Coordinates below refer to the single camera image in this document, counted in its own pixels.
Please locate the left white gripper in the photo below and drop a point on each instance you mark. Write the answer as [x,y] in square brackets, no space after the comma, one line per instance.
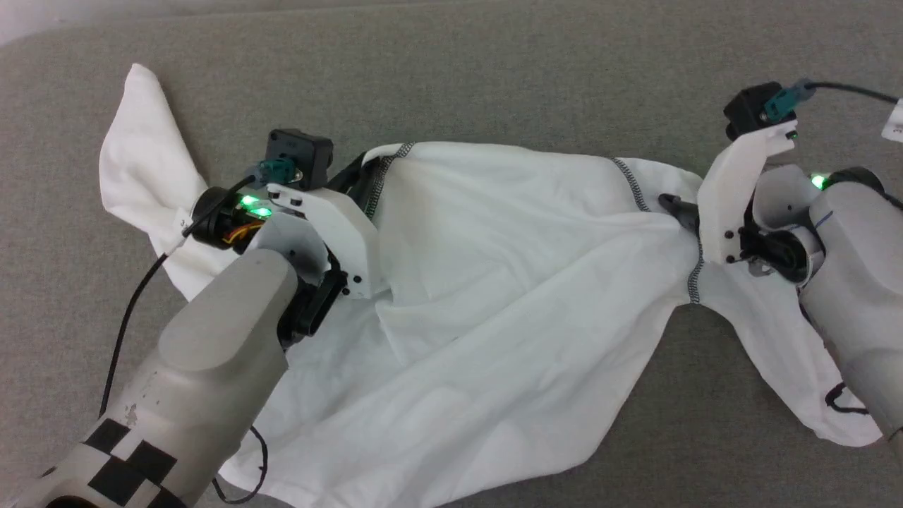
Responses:
[346,233]

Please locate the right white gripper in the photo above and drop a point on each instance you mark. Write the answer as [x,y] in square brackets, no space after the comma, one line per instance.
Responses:
[723,204]

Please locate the white garment with grey stitching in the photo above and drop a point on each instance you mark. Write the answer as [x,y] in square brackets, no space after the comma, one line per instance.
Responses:
[508,282]

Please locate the left white grey robot arm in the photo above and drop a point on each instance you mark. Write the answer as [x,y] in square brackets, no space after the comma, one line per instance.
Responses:
[211,353]

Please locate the right white grey robot arm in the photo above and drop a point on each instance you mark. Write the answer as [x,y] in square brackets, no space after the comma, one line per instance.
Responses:
[861,282]

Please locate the grey-green fabric sofa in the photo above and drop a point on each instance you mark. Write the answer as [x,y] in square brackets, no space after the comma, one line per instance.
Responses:
[494,70]

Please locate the left black wrist camera box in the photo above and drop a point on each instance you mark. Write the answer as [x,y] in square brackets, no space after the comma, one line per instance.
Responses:
[300,155]

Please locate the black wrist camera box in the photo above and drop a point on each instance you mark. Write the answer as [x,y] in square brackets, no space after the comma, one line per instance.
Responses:
[748,113]
[300,155]

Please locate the right black wrist camera box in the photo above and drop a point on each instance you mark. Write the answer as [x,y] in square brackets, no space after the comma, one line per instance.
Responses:
[748,113]

